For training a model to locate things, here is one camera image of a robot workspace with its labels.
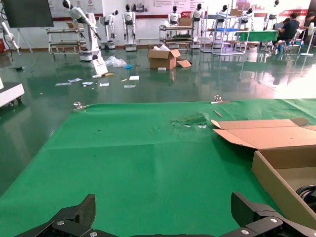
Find green covered table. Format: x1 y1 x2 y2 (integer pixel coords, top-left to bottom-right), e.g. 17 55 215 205
234 29 279 48

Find white frame shelf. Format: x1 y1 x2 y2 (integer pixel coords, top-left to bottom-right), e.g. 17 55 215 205
200 13 248 57

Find white machine base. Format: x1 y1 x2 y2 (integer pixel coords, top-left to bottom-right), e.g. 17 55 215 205
0 76 26 109

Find white paper bag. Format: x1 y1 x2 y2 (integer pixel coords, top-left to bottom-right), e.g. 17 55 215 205
91 59 109 78

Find seated person dark shirt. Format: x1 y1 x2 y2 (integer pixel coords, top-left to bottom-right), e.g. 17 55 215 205
272 11 301 53

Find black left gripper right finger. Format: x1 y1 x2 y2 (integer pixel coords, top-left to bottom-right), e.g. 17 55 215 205
219 192 316 237

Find green table cloth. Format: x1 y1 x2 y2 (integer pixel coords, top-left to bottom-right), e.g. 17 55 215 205
0 98 316 237

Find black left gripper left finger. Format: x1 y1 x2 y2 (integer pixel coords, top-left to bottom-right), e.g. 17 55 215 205
14 194 109 237

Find open cardboard carton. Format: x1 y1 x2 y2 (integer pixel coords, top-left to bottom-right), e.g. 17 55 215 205
147 44 193 71

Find seated person black shirt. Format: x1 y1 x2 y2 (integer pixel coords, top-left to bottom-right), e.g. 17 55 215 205
302 11 316 45

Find cardboard box with holed divider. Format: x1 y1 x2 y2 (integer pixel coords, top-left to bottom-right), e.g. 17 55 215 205
211 118 316 230

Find clear plastic bag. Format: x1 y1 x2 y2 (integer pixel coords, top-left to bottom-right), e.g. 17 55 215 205
104 55 128 69

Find white trolley rack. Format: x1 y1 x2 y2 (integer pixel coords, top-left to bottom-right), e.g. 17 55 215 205
46 26 86 59

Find white standing fan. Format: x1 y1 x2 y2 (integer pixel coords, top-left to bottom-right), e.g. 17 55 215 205
299 22 316 57

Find black screen on white stand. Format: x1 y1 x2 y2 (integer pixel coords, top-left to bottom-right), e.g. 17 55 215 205
1 0 55 53

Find closed cardboard box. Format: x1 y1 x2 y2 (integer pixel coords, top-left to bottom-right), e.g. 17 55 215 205
178 17 193 27

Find wall poster board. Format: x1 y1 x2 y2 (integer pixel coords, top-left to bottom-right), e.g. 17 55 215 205
150 0 206 12

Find white roller rack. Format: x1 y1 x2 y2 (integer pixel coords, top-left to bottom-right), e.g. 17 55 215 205
158 24 195 49

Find white robot on wheeled pedestal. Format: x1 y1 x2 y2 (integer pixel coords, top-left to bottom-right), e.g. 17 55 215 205
62 0 102 62

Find leaning white humanoid robot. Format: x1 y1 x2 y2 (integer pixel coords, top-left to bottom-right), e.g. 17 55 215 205
99 9 119 50

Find black power cable with plug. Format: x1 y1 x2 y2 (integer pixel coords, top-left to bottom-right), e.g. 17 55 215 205
295 184 316 206

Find upright white humanoid robot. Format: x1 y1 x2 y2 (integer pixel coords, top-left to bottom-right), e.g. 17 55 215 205
121 3 138 52

